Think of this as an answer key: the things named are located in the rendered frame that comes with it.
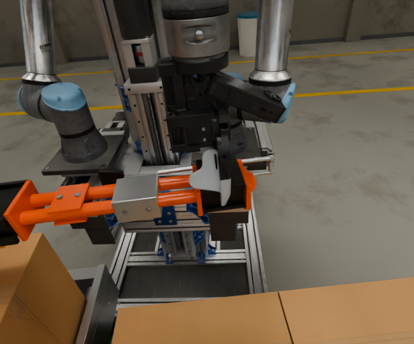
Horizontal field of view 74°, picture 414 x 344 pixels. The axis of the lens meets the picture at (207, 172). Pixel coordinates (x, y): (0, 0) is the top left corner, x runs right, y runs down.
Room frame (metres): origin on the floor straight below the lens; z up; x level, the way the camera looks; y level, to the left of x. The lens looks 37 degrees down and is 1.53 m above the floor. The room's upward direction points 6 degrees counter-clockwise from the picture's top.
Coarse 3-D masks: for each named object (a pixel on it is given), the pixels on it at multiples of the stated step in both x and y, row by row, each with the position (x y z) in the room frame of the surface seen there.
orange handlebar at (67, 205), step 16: (176, 176) 0.37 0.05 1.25; (48, 192) 0.36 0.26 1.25; (64, 192) 0.35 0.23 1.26; (80, 192) 0.34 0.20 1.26; (96, 192) 0.35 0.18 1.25; (112, 192) 0.35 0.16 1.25; (176, 192) 0.33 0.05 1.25; (192, 192) 0.32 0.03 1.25; (48, 208) 0.32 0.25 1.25; (64, 208) 0.31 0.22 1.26; (80, 208) 0.31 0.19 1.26; (96, 208) 0.31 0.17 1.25; (112, 208) 0.31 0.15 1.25; (32, 224) 0.31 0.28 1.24; (64, 224) 0.30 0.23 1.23
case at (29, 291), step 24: (0, 264) 0.46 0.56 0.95; (24, 264) 0.46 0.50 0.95; (48, 264) 0.51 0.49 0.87; (0, 288) 0.39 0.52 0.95; (24, 288) 0.40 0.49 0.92; (48, 288) 0.46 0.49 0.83; (72, 288) 0.54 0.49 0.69; (0, 312) 0.33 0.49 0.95; (24, 312) 0.36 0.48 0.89; (48, 312) 0.41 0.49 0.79; (72, 312) 0.48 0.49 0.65; (0, 336) 0.29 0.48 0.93; (24, 336) 0.32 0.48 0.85; (48, 336) 0.36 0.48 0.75; (72, 336) 0.42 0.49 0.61
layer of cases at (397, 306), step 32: (320, 288) 0.53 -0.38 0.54; (352, 288) 0.52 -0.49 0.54; (384, 288) 0.51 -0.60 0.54; (128, 320) 0.48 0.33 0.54; (160, 320) 0.47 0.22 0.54; (192, 320) 0.46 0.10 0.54; (224, 320) 0.45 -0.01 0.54; (256, 320) 0.44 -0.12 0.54; (288, 320) 0.43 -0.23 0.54; (320, 320) 0.42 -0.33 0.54; (352, 320) 0.41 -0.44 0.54; (384, 320) 0.40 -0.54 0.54
